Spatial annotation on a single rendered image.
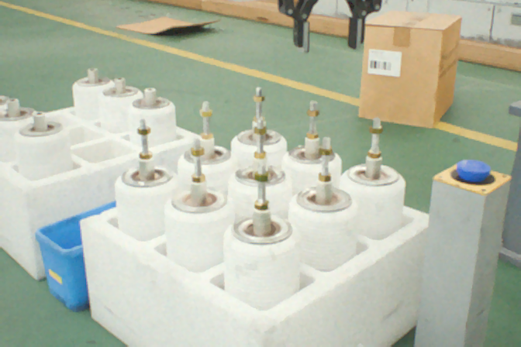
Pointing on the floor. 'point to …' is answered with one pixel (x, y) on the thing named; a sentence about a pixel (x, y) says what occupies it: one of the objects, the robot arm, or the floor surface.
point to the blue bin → (67, 258)
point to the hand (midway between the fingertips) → (329, 39)
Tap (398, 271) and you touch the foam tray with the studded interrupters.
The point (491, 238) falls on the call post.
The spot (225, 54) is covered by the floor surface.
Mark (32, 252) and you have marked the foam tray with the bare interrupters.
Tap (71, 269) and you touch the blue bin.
